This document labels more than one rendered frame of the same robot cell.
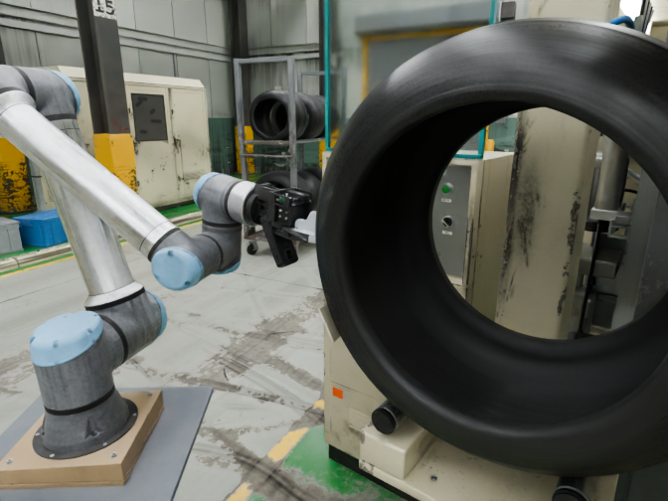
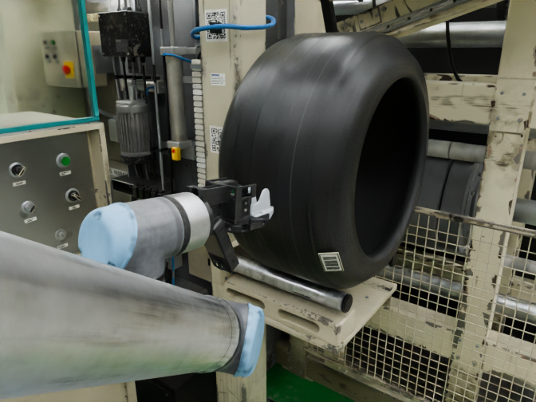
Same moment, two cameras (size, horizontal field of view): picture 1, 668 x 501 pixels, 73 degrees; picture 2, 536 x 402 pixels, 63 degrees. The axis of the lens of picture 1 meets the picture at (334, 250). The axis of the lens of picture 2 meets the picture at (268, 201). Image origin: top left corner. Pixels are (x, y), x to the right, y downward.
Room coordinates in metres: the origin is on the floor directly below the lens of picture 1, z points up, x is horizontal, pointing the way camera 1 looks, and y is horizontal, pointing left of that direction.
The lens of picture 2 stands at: (0.82, 0.80, 1.45)
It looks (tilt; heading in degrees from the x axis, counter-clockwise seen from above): 19 degrees down; 270
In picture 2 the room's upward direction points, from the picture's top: straight up
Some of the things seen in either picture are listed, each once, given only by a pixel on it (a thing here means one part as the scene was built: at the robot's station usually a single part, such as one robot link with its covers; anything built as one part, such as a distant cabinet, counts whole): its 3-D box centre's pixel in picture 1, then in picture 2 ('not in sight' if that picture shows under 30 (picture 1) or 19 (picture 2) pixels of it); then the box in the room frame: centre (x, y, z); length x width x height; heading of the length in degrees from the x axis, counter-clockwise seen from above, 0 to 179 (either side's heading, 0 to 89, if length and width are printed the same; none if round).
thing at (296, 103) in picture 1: (297, 158); not in sight; (5.00, 0.40, 0.96); 1.36 x 0.71 x 1.92; 152
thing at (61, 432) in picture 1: (83, 408); not in sight; (0.94, 0.61, 0.71); 0.19 x 0.19 x 0.10
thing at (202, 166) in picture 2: not in sight; (206, 145); (0.99, -0.46, 1.19); 0.05 x 0.04 x 0.48; 53
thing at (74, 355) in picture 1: (75, 356); not in sight; (0.95, 0.61, 0.84); 0.17 x 0.15 x 0.18; 163
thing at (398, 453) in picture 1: (427, 404); (284, 303); (0.78, -0.19, 0.84); 0.36 x 0.09 x 0.06; 143
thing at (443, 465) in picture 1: (497, 449); (312, 293); (0.69, -0.30, 0.80); 0.37 x 0.36 x 0.02; 53
